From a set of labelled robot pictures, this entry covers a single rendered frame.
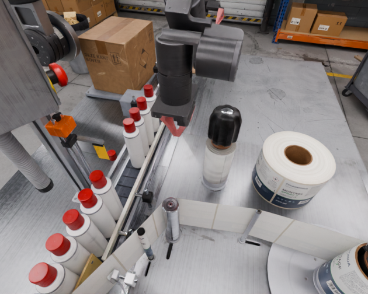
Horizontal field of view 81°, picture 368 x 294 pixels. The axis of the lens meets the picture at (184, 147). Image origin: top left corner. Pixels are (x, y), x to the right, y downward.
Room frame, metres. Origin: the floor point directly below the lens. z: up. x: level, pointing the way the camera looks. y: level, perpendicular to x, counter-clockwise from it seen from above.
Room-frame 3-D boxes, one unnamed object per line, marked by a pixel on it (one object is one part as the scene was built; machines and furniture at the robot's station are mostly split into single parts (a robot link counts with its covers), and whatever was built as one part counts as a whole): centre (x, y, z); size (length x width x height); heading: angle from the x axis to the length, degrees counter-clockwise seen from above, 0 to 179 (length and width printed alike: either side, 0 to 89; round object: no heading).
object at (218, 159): (0.42, -0.10, 1.03); 0.09 x 0.09 x 0.30
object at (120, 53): (1.12, 0.32, 0.99); 0.30 x 0.24 x 0.27; 162
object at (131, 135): (0.49, 0.17, 0.98); 0.05 x 0.05 x 0.20
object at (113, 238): (0.68, 0.09, 0.91); 1.07 x 0.01 x 0.02; 167
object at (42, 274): (0.09, 0.25, 0.98); 0.05 x 0.05 x 0.20
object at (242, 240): (0.21, -0.16, 0.97); 0.02 x 0.02 x 0.19
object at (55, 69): (0.32, 0.21, 1.33); 0.04 x 0.03 x 0.04; 42
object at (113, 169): (0.69, 0.16, 0.96); 1.07 x 0.01 x 0.01; 167
